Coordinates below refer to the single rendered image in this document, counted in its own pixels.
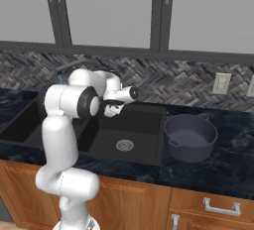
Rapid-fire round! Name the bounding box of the beige wall socket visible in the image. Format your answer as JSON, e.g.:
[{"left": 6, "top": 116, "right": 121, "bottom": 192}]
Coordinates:
[
  {"left": 246, "top": 74, "right": 254, "bottom": 98},
  {"left": 211, "top": 71, "right": 232, "bottom": 96}
]

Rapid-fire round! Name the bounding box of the dark grey cooking pot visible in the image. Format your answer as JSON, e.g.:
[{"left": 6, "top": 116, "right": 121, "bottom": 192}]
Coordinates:
[{"left": 164, "top": 113, "right": 219, "bottom": 164}]

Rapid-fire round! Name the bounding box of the wooden drawer front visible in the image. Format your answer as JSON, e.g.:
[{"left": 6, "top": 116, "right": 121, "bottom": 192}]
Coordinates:
[{"left": 169, "top": 187, "right": 254, "bottom": 223}]

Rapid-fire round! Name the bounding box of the black kitchen sink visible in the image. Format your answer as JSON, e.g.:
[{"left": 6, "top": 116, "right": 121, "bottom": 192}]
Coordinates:
[{"left": 0, "top": 98, "right": 167, "bottom": 168}]

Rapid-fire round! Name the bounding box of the dark grey tap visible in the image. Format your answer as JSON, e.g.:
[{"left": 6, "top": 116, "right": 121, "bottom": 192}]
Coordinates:
[{"left": 54, "top": 58, "right": 97, "bottom": 85}]

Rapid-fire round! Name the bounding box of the wooden sink front panel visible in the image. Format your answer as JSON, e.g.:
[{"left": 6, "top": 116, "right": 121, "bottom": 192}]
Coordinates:
[{"left": 86, "top": 173, "right": 173, "bottom": 230}]

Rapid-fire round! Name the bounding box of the silver drawer handle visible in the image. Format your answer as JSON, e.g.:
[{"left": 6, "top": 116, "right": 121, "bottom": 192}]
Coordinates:
[{"left": 202, "top": 196, "right": 242, "bottom": 217}]

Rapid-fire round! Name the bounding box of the silver cupboard door handle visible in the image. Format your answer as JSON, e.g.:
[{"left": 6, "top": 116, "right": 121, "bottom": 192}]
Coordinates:
[{"left": 171, "top": 213, "right": 181, "bottom": 230}]

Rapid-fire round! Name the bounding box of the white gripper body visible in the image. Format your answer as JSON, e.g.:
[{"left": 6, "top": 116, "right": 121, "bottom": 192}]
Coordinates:
[{"left": 103, "top": 102, "right": 126, "bottom": 118}]

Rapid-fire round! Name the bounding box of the grey glass cupboard door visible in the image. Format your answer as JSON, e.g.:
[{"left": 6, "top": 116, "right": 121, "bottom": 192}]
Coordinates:
[
  {"left": 53, "top": 0, "right": 164, "bottom": 56},
  {"left": 160, "top": 0, "right": 254, "bottom": 64},
  {"left": 0, "top": 0, "right": 58, "bottom": 46}
]

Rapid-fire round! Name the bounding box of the round metal sink drain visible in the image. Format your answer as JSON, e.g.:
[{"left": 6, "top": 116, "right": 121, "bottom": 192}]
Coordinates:
[{"left": 115, "top": 139, "right": 135, "bottom": 153}]

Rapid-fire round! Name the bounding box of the wooden cupboard door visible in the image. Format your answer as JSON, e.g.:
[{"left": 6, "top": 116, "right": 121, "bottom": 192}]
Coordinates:
[
  {"left": 167, "top": 209, "right": 254, "bottom": 230},
  {"left": 0, "top": 159, "right": 63, "bottom": 230}
]

